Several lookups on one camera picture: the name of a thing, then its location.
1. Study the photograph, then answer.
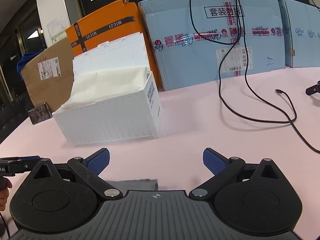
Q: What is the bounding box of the grey cloth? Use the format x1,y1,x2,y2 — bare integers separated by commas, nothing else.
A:
106,179,158,194

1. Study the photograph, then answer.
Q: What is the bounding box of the white plastic storage box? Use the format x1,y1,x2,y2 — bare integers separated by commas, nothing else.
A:
53,33,162,146

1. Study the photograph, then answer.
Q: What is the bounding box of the operator left hand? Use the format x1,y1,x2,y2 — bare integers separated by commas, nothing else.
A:
0,178,12,211

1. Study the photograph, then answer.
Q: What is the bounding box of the small photo card pack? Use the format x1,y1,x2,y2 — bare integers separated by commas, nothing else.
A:
28,103,53,125

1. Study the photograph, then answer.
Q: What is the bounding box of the brown cardboard box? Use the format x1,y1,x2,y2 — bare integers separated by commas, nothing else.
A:
21,37,74,112

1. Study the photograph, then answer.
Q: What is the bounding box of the blue cloth behind box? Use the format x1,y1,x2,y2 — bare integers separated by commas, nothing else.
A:
16,51,42,80

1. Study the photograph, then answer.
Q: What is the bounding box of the white tissue paper sheet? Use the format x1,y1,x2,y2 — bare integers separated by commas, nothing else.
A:
61,67,148,109

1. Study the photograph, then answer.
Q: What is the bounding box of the black tripod foot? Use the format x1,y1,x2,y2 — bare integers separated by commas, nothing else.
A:
305,81,320,96

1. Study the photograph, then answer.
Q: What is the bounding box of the large light blue carton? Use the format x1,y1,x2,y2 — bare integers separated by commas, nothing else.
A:
138,0,285,90

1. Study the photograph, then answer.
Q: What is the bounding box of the orange MIUZI box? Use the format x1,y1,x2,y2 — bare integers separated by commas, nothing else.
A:
66,0,162,88

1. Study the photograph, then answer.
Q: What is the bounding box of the black charging cable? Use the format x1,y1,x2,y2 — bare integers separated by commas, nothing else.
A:
189,0,298,124

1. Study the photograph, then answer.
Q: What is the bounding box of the wall notice poster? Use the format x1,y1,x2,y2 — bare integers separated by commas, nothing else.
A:
47,17,67,44

